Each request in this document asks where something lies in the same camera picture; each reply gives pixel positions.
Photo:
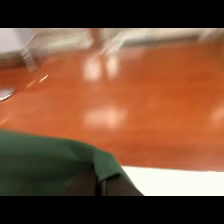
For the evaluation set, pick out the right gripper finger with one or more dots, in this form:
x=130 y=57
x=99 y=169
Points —
x=121 y=187

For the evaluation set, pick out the dark green T-shirt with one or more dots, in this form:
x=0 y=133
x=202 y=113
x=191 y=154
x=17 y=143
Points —
x=43 y=160

